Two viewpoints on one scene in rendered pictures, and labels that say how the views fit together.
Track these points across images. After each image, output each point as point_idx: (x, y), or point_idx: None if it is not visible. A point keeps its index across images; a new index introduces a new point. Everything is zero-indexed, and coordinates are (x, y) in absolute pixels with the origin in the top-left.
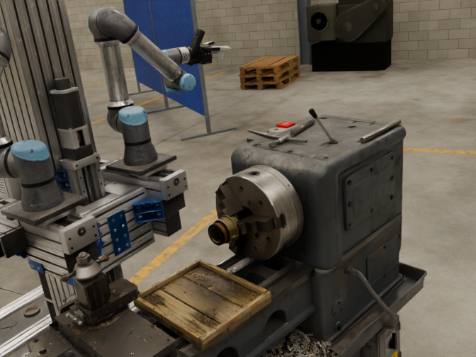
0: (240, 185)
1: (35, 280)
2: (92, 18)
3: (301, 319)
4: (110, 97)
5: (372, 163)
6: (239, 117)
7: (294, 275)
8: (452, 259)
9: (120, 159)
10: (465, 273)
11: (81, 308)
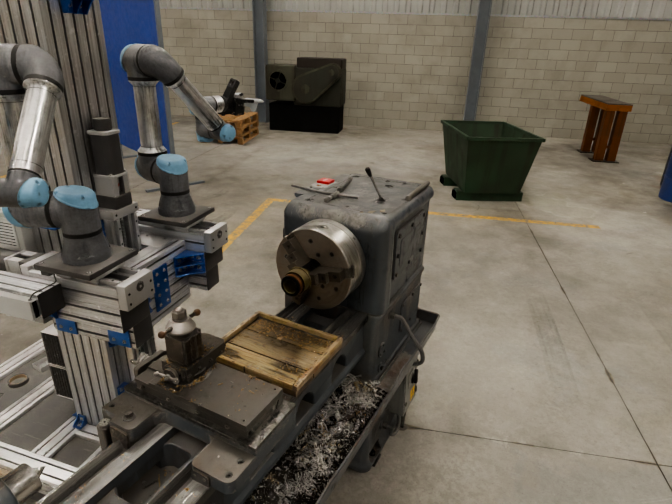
0: (309, 238)
1: (1, 346)
2: (129, 53)
3: (355, 362)
4: (142, 142)
5: (413, 219)
6: (204, 170)
7: (352, 322)
8: (429, 304)
9: (152, 210)
10: (442, 315)
11: (173, 365)
